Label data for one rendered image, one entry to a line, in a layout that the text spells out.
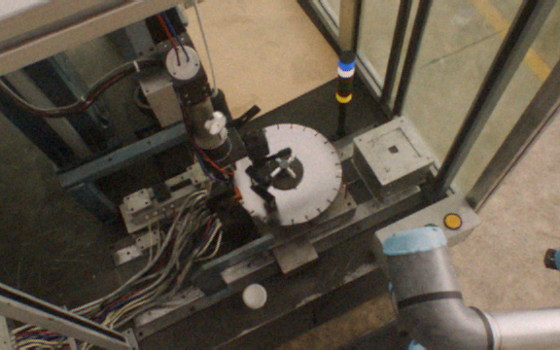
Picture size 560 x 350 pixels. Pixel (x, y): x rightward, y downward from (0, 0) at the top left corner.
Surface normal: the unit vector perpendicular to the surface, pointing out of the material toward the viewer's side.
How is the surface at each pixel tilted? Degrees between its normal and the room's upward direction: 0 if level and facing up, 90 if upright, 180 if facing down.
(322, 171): 0
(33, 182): 0
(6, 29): 90
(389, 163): 0
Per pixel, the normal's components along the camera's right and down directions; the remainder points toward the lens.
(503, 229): -0.08, -0.42
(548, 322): 0.22, -0.55
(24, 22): 0.42, 0.81
